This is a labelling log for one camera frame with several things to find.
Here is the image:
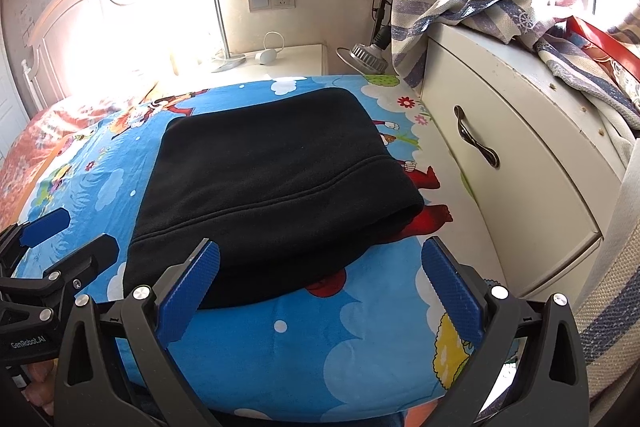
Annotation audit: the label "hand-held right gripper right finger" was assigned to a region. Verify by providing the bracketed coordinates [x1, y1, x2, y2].
[421, 236, 591, 427]

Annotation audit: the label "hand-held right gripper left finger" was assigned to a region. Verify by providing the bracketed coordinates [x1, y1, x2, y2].
[52, 237, 221, 427]

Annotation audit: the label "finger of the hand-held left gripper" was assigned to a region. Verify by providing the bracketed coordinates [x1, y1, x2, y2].
[0, 208, 71, 278]
[0, 233, 121, 323]

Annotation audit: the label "black pants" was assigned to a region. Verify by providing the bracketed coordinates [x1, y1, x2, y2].
[122, 87, 426, 310]

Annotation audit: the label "person's left hand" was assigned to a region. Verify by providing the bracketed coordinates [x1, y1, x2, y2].
[22, 359, 58, 415]

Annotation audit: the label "pink floral bed quilt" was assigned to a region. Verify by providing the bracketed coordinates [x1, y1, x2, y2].
[0, 94, 166, 218]

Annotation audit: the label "white cabinet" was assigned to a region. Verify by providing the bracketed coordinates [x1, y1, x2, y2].
[419, 22, 631, 313]

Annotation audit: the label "white wardrobe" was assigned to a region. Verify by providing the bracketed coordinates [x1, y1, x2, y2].
[0, 52, 31, 158]

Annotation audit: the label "blue cartoon printed blanket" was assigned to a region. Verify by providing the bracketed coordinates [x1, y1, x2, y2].
[10, 74, 526, 425]

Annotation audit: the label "beige blue striped cloth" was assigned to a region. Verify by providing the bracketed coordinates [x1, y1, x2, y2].
[575, 172, 640, 408]

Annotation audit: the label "white bed headboard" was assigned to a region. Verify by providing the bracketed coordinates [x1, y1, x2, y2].
[20, 0, 166, 112]

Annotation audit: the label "silver ribbed spot lamp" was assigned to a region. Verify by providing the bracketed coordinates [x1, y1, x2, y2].
[336, 42, 388, 75]

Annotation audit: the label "white nightstand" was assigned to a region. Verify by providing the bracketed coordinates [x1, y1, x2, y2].
[165, 44, 328, 82]

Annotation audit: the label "black lamp stand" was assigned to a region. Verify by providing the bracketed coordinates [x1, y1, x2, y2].
[369, 0, 396, 50]

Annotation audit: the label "dark metal cabinet handle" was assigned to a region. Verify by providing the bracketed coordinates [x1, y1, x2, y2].
[454, 105, 501, 168]

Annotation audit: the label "white charger with cable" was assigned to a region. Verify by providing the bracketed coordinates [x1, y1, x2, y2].
[254, 32, 287, 65]

